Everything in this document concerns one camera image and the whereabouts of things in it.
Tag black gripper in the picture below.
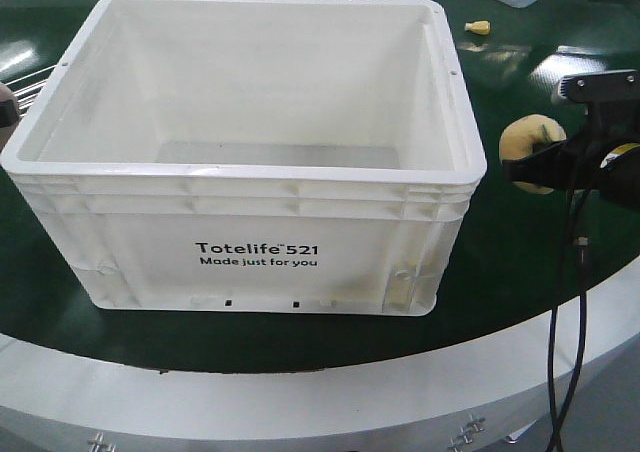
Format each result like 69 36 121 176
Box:
502 69 639 207

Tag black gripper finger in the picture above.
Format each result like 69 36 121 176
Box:
0 99 19 127

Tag white plastic tote crate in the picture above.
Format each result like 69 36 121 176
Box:
1 0 486 316

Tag chrome metal rods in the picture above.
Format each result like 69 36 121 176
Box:
6 65 56 114

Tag small yellow toy piece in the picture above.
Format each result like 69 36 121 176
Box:
464 20 491 36

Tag white conveyor outer rim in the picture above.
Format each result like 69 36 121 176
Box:
0 251 640 452

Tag black cable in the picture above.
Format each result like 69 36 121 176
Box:
553 234 591 452
547 136 609 452

